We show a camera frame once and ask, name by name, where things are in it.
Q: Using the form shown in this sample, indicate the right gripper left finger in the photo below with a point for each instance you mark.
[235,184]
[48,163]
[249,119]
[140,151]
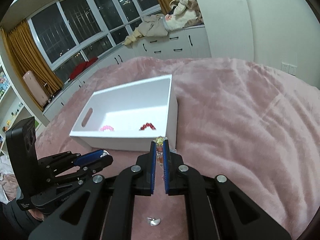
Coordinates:
[102,208]

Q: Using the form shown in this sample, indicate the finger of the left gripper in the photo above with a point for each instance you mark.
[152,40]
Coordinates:
[87,171]
[89,158]

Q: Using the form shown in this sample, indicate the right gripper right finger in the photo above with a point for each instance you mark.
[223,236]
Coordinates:
[216,208]

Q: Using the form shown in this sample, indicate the silver pearl hair clip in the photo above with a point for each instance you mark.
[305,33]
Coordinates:
[153,221]

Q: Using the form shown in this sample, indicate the white storage box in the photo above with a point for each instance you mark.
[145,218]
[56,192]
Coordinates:
[130,116]

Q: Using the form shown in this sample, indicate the pink upright case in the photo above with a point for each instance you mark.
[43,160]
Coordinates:
[35,88]

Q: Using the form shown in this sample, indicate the white bookshelf with toys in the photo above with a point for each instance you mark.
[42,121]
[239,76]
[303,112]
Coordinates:
[12,107]

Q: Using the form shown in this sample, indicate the red cushion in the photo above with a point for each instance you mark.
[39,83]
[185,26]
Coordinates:
[81,67]

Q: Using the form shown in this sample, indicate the pink plush blanket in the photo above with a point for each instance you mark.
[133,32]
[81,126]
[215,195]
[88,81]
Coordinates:
[255,124]

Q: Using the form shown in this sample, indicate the large window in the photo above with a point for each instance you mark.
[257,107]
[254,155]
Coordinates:
[70,32]

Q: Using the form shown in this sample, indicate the mustard yellow curtain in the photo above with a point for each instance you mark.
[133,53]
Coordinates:
[22,54]

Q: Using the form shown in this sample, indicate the white drawer cabinet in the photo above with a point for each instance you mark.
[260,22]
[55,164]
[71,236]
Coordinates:
[186,43]

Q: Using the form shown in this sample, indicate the white wardrobe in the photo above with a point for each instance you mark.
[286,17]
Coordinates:
[269,32]

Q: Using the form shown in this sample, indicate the black camera box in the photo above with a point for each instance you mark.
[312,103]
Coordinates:
[20,140]

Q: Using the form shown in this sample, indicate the wall power socket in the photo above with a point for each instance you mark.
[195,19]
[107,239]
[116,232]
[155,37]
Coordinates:
[289,69]

